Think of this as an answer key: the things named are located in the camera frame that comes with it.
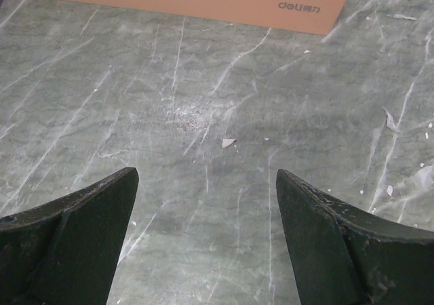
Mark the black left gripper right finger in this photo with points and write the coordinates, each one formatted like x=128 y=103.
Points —
x=341 y=254

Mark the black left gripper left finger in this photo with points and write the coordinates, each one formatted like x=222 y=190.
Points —
x=66 y=251

